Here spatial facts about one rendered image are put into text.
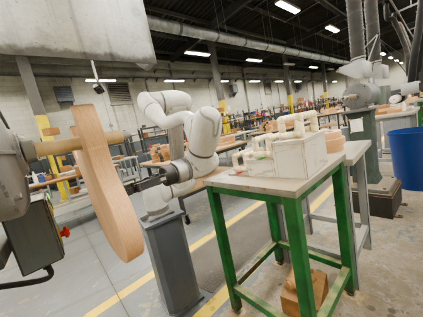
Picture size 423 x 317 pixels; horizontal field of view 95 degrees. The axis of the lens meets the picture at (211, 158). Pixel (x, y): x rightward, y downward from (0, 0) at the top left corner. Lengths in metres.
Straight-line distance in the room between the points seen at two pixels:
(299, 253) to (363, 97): 1.92
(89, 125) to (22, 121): 11.24
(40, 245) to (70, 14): 0.61
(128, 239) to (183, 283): 1.16
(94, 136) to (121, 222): 0.20
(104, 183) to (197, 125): 0.33
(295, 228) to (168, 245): 0.88
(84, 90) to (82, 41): 11.73
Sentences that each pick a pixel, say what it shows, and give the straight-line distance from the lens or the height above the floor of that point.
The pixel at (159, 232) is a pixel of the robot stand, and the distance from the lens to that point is 1.40.
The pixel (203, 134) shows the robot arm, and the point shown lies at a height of 1.21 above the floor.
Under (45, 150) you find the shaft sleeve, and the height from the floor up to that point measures 1.25.
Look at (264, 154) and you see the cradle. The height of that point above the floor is 1.04.
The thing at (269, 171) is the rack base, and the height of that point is 0.96.
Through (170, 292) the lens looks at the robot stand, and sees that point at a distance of 1.63.
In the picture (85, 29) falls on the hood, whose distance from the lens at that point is 0.48.
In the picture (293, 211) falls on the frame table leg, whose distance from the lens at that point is 0.85.
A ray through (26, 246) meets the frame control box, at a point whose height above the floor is 1.00.
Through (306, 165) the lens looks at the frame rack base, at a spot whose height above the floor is 0.99.
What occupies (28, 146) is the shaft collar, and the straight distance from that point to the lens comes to 0.55.
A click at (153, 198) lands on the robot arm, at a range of 1.38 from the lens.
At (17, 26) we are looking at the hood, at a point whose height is 1.43.
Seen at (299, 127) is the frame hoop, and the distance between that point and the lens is 0.92.
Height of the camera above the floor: 1.22
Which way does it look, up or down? 8 degrees down
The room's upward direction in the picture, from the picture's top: 12 degrees counter-clockwise
